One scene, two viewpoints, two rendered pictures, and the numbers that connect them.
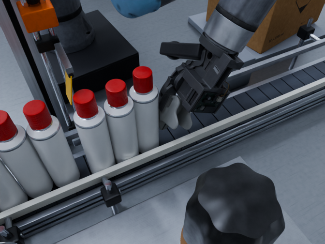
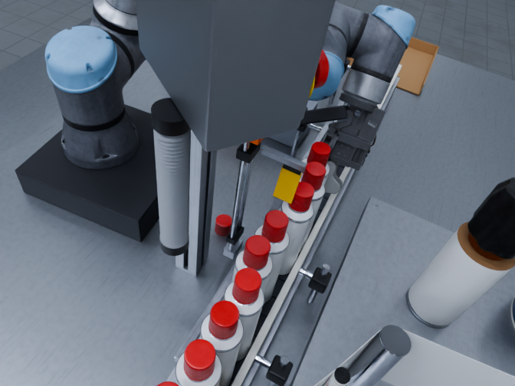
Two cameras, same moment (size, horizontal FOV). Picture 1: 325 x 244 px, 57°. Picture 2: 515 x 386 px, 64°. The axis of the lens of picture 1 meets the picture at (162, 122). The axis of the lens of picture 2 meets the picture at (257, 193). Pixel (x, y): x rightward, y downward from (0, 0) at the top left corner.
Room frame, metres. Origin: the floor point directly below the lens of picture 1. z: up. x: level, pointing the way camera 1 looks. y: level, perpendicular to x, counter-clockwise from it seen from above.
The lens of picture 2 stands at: (0.07, 0.47, 1.52)
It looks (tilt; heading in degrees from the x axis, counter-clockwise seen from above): 47 degrees down; 315
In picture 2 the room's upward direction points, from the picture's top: 11 degrees clockwise
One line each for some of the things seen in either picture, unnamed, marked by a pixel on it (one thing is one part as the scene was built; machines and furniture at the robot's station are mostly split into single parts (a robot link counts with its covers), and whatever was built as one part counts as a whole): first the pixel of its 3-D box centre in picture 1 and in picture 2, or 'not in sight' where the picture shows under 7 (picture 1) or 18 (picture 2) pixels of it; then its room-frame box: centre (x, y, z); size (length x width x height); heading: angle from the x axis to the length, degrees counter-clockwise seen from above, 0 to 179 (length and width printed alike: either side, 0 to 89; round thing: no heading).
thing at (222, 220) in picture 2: not in sight; (223, 224); (0.47, 0.14, 0.85); 0.03 x 0.03 x 0.03
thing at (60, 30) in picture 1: (64, 22); (97, 125); (0.75, 0.27, 0.95); 0.15 x 0.15 x 0.10
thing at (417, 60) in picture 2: not in sight; (392, 56); (0.78, -0.75, 0.85); 0.30 x 0.26 x 0.04; 117
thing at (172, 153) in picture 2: not in sight; (173, 188); (0.34, 0.32, 1.18); 0.04 x 0.04 x 0.21
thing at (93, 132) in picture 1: (95, 137); (290, 230); (0.32, 0.12, 0.98); 0.05 x 0.05 x 0.20
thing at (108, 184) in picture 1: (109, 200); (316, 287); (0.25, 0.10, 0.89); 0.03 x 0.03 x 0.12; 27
